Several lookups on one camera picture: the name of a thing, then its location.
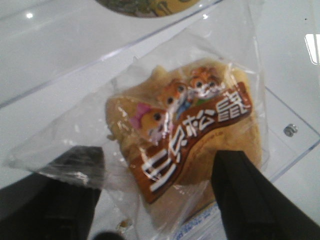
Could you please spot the clear acrylic display shelf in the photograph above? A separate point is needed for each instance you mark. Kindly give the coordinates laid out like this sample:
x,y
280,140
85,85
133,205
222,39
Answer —
x,y
54,54

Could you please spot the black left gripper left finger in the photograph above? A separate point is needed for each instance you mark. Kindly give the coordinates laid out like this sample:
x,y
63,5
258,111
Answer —
x,y
41,208

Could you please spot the packaged bread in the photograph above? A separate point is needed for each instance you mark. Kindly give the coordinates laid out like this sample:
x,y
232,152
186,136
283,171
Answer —
x,y
149,136

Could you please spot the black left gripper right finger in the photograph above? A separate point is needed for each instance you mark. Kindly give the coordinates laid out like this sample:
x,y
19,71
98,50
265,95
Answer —
x,y
251,207

